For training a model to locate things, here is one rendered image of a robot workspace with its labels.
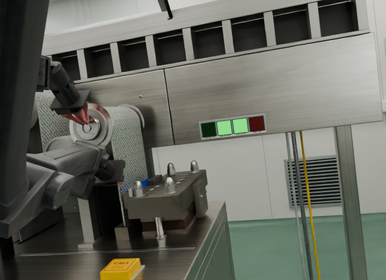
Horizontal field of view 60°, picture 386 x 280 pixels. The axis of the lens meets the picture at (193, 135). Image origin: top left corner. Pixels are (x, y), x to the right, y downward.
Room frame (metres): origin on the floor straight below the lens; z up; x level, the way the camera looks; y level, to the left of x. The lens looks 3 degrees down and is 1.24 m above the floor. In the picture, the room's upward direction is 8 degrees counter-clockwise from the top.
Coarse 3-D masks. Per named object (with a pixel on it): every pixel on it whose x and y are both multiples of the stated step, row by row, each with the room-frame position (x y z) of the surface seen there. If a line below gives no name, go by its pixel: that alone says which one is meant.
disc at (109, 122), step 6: (90, 108) 1.02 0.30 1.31; (96, 108) 1.02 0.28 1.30; (102, 108) 1.01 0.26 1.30; (72, 114) 1.04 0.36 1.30; (108, 114) 1.01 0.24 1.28; (108, 120) 1.01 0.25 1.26; (72, 126) 1.04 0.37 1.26; (108, 126) 1.01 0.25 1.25; (72, 132) 1.04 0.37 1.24; (108, 132) 1.01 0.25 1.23; (72, 138) 1.04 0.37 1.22; (108, 138) 1.01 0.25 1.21; (102, 144) 1.02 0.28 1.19
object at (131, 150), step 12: (120, 144) 1.06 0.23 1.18; (132, 144) 1.15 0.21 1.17; (120, 156) 1.05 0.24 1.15; (132, 156) 1.14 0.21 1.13; (144, 156) 1.24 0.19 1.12; (132, 168) 1.12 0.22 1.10; (144, 168) 1.22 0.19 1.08; (132, 180) 1.11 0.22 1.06; (144, 180) 1.21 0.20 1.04; (120, 192) 1.02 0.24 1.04
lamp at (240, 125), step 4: (236, 120) 1.24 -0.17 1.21; (240, 120) 1.24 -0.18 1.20; (244, 120) 1.23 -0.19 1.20; (236, 124) 1.24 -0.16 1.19; (240, 124) 1.24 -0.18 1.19; (244, 124) 1.23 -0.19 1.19; (236, 128) 1.24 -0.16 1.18; (240, 128) 1.24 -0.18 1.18; (244, 128) 1.23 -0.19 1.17; (236, 132) 1.24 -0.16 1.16; (240, 132) 1.24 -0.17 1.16
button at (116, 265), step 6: (138, 258) 0.78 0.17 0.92; (108, 264) 0.77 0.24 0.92; (114, 264) 0.76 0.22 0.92; (120, 264) 0.76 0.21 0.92; (126, 264) 0.76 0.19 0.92; (132, 264) 0.75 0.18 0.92; (138, 264) 0.77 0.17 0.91; (102, 270) 0.74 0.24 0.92; (108, 270) 0.74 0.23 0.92; (114, 270) 0.73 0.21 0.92; (120, 270) 0.73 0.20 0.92; (126, 270) 0.72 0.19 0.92; (132, 270) 0.74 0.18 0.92; (102, 276) 0.73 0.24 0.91; (108, 276) 0.73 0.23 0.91; (114, 276) 0.73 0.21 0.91; (120, 276) 0.72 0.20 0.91; (126, 276) 0.72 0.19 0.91; (132, 276) 0.74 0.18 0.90
